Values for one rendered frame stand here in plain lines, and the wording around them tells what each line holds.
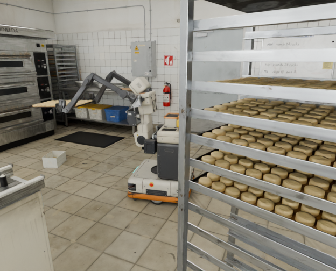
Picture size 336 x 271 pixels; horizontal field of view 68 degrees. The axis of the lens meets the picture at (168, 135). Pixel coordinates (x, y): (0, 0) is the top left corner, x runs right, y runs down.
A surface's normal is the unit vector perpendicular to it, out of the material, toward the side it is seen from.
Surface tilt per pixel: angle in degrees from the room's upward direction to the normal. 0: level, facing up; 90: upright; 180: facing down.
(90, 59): 90
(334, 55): 90
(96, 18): 90
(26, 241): 90
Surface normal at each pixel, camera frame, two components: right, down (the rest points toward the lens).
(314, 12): -0.66, 0.22
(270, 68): -0.40, 0.26
